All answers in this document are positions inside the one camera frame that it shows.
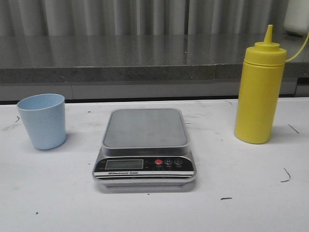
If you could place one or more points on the light blue plastic cup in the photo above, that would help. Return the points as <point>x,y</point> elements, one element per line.
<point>44,119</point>

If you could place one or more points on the silver electronic kitchen scale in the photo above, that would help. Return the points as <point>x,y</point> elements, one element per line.
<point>146,148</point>

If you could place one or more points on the white rice cooker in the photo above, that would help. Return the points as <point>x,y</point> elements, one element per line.
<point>297,17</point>

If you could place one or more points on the grey stone counter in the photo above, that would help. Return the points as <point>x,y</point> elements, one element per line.
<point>110,68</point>

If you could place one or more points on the yellow squeeze bottle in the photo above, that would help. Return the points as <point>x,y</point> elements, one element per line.
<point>261,78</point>

